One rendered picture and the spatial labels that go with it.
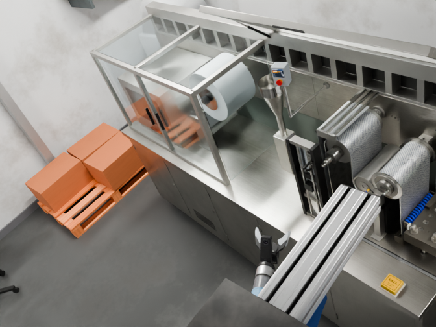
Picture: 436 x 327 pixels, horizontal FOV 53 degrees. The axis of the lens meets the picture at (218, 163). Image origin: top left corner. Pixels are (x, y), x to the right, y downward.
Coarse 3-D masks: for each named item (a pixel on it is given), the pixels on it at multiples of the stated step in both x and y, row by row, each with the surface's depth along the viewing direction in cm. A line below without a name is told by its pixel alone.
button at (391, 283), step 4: (388, 276) 195; (392, 276) 194; (384, 280) 194; (388, 280) 193; (392, 280) 193; (396, 280) 192; (400, 280) 192; (384, 284) 193; (388, 284) 192; (392, 284) 192; (396, 284) 191; (400, 284) 191; (384, 288) 193; (388, 288) 191; (392, 288) 190; (396, 288) 190; (392, 292) 190; (396, 292) 190
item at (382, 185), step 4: (380, 180) 189; (384, 180) 188; (376, 184) 191; (380, 184) 189; (384, 184) 187; (388, 184) 186; (380, 188) 191; (384, 188) 189; (388, 188) 187; (392, 188) 187; (392, 192) 188
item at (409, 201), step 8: (424, 176) 199; (416, 184) 195; (424, 184) 202; (408, 192) 193; (416, 192) 199; (424, 192) 206; (400, 200) 190; (408, 200) 196; (416, 200) 203; (400, 208) 194; (408, 208) 200; (400, 216) 197
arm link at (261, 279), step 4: (256, 276) 177; (260, 276) 175; (264, 276) 175; (268, 276) 175; (256, 280) 175; (260, 280) 174; (264, 280) 174; (268, 280) 174; (256, 284) 173; (260, 284) 172; (264, 284) 172; (256, 288) 172; (260, 288) 171; (252, 292) 172; (256, 292) 171
